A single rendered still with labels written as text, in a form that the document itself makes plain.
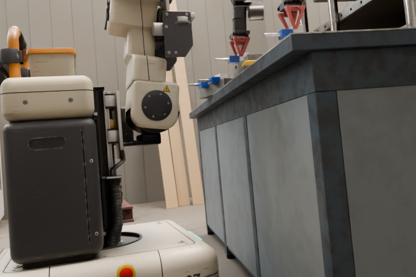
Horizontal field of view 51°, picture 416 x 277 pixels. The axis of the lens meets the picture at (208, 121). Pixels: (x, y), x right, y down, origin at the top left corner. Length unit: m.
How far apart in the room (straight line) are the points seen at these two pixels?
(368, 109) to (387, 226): 0.26
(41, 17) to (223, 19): 2.06
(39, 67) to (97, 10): 3.69
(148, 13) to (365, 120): 0.87
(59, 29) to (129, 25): 3.53
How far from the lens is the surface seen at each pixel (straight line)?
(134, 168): 4.91
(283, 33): 1.51
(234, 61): 1.74
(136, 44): 1.55
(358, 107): 1.02
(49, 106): 1.29
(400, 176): 1.06
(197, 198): 4.39
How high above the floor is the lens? 0.58
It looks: 3 degrees up
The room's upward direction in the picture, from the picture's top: 5 degrees counter-clockwise
